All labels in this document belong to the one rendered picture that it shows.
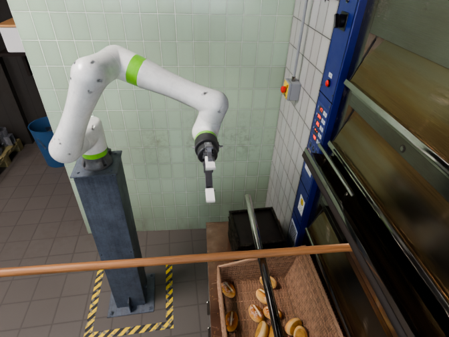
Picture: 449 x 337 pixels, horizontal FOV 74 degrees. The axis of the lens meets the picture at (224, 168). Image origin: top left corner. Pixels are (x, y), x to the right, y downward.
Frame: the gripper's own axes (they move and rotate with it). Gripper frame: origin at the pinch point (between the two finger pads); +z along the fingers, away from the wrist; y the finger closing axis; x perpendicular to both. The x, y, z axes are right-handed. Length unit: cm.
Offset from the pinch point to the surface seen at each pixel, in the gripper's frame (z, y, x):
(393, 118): 5, -25, -51
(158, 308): -44, 149, 34
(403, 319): 46, 4, -40
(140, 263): 7.4, 28.7, 25.2
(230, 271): -23, 80, -13
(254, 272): -23, 83, -26
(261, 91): -118, 16, -43
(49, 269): 7, 29, 56
